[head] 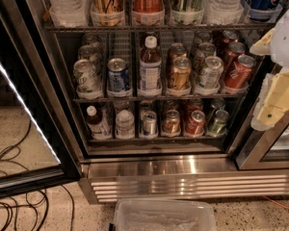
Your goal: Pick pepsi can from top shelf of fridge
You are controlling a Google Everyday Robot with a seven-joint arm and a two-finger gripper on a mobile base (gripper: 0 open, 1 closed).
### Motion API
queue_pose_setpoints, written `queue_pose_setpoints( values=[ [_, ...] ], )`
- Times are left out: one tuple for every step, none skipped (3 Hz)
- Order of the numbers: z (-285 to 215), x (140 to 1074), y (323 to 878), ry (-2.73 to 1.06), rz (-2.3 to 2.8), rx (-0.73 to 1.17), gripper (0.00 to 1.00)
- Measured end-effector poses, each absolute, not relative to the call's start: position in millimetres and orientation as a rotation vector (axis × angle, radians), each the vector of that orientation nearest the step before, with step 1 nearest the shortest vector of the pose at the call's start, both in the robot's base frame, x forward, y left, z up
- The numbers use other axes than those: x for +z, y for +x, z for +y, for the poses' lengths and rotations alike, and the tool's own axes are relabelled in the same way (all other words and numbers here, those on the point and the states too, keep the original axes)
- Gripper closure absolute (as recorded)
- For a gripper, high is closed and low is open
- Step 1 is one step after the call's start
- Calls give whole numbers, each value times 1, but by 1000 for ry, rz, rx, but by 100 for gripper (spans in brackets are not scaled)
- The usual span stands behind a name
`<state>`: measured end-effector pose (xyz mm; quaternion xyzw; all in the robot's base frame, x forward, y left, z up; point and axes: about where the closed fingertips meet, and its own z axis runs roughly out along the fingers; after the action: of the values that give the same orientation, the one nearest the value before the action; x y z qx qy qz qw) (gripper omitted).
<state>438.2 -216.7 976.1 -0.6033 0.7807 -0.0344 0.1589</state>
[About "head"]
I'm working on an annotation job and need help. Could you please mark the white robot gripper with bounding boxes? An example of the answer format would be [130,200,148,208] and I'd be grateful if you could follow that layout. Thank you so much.
[250,9,289,131]

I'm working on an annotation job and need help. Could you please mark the red can front middle shelf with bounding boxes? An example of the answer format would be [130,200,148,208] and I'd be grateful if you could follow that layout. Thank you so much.
[222,55,255,94]

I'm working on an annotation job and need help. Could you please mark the red can shelf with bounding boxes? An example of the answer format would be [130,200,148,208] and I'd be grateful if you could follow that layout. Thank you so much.
[185,110,205,137]
[222,55,255,94]

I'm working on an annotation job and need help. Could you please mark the red can second row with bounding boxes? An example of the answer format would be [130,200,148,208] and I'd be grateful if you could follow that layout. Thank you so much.
[223,41,246,71]

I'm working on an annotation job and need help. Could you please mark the green can bottom shelf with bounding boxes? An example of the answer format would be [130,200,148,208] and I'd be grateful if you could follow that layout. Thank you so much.
[206,110,229,138]

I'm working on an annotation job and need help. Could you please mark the right glass fridge door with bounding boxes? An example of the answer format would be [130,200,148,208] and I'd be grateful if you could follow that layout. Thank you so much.
[236,111,289,170]

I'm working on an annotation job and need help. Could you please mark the gold can front middle shelf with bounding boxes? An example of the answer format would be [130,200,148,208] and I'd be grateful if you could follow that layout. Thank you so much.
[167,57,192,96]

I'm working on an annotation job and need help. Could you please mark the gold can shelf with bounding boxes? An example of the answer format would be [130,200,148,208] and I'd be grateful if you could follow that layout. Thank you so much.
[91,0,124,26]
[167,57,192,96]
[162,110,180,137]

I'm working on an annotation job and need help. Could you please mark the red can bottom shelf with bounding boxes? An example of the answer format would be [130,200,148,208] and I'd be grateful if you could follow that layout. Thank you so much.
[185,110,205,137]

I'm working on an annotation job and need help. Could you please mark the gold can second row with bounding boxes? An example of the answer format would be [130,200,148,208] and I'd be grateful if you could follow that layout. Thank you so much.
[167,42,187,66]

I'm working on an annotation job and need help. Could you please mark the green striped can top shelf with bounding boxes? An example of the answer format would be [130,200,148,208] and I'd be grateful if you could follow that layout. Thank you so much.
[170,0,204,25]

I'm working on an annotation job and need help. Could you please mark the gold can bottom shelf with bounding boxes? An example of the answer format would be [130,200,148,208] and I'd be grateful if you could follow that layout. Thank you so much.
[162,110,180,137]

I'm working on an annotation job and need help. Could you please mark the silver slim can bottom shelf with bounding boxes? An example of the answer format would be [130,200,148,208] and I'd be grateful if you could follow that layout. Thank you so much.
[140,111,158,139]

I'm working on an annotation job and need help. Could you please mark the orange can top shelf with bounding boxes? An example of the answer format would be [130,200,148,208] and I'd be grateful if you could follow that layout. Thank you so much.
[132,0,165,26]

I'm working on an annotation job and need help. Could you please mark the blue silver can middle shelf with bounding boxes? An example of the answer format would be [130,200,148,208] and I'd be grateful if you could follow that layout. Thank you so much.
[107,58,132,97]

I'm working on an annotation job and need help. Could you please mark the small water bottle bottom shelf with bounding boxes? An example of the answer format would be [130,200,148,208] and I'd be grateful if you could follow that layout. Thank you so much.
[116,110,135,140]

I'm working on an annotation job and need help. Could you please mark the gold can top shelf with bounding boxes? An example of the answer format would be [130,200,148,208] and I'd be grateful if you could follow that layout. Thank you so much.
[91,0,124,26]

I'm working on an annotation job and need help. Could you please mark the small tea bottle bottom shelf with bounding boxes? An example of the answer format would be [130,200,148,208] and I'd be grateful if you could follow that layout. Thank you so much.
[86,106,111,140]

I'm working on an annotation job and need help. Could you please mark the open glass fridge door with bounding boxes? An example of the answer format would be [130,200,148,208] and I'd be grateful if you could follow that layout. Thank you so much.
[0,8,80,199]

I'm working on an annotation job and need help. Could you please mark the clear water bottle top right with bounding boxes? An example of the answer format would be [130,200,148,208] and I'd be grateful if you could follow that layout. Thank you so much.
[202,0,244,25]

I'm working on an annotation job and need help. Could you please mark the clear water bottle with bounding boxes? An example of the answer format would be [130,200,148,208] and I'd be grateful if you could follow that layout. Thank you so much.
[202,0,244,25]
[49,0,90,28]

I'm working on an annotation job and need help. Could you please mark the tea bottle white cap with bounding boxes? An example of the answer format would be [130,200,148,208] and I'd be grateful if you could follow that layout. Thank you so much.
[138,36,162,96]

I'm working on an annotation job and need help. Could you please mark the clear plastic bin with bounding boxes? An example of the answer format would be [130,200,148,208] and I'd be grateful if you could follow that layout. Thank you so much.
[113,198,217,231]

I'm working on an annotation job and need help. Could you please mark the clear water bottle top left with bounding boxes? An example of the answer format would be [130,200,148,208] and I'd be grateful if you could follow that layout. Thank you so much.
[49,0,90,28]

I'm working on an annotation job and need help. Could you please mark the orange cable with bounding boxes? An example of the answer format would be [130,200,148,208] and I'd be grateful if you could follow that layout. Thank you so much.
[263,195,289,214]

